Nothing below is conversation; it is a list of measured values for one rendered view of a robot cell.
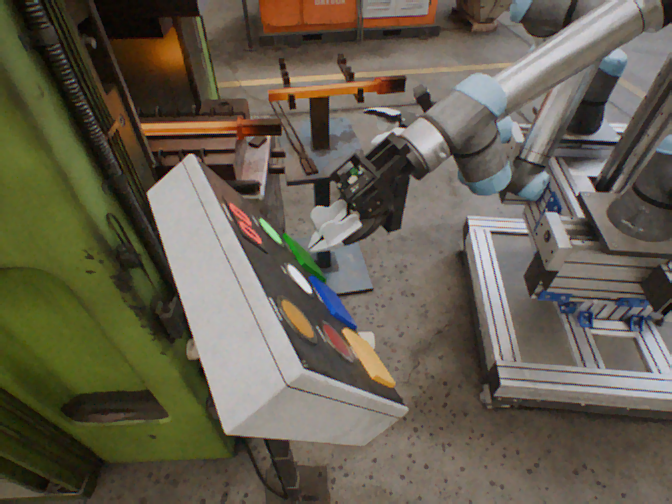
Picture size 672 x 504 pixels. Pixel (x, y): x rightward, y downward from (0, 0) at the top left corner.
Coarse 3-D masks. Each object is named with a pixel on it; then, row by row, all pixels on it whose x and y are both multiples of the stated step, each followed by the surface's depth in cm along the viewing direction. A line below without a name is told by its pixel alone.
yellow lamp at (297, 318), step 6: (288, 306) 37; (294, 306) 39; (288, 312) 36; (294, 312) 37; (300, 312) 39; (294, 318) 36; (300, 318) 37; (294, 324) 35; (300, 324) 36; (306, 324) 38; (300, 330) 35; (306, 330) 36; (312, 336) 37
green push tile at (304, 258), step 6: (288, 240) 62; (294, 240) 64; (294, 246) 61; (300, 246) 65; (294, 252) 60; (300, 252) 61; (306, 252) 66; (300, 258) 59; (306, 258) 62; (312, 258) 67; (300, 264) 58; (306, 264) 59; (312, 264) 63; (312, 270) 60; (318, 270) 64; (318, 276) 62; (324, 276) 64
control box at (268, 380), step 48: (192, 192) 46; (192, 240) 42; (240, 240) 40; (192, 288) 39; (240, 288) 36; (288, 288) 43; (240, 336) 34; (288, 336) 32; (240, 384) 31; (288, 384) 30; (336, 384) 34; (240, 432) 31; (288, 432) 36; (336, 432) 43
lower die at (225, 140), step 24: (144, 120) 97; (168, 120) 97; (192, 120) 97; (216, 120) 97; (168, 144) 90; (192, 144) 90; (216, 144) 90; (240, 144) 96; (168, 168) 87; (216, 168) 87; (240, 168) 95
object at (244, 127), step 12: (240, 120) 93; (252, 120) 93; (264, 120) 93; (276, 120) 93; (144, 132) 92; (156, 132) 92; (168, 132) 92; (180, 132) 92; (240, 132) 92; (252, 132) 94; (264, 132) 94; (276, 132) 94
